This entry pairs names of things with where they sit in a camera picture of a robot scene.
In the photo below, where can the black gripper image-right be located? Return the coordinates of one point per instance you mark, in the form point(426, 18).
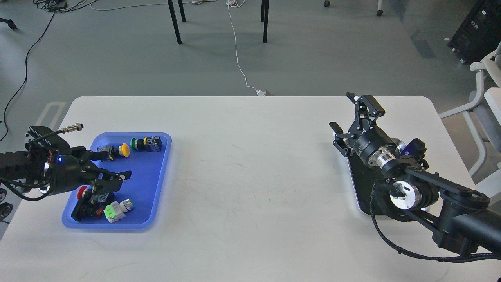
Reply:
point(369, 143)

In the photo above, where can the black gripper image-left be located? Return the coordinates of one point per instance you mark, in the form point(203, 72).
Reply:
point(68, 173)

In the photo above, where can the silver metal tray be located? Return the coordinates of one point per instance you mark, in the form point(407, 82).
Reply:
point(389, 190)

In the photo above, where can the blue plastic tray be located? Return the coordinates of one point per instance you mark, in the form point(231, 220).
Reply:
point(143, 188)

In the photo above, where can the yellow push button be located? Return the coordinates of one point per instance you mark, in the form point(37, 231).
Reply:
point(110, 153)

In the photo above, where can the red emergency stop button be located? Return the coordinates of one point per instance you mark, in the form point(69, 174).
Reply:
point(90, 205)

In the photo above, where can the green push button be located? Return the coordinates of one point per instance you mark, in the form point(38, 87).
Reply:
point(147, 143)

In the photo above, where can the white office chair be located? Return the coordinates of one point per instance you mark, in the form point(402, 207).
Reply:
point(479, 116)

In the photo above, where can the black equipment case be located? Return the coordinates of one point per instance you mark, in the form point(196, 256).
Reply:
point(479, 33)

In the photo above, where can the white green connector switch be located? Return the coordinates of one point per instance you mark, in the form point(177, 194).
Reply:
point(116, 211)

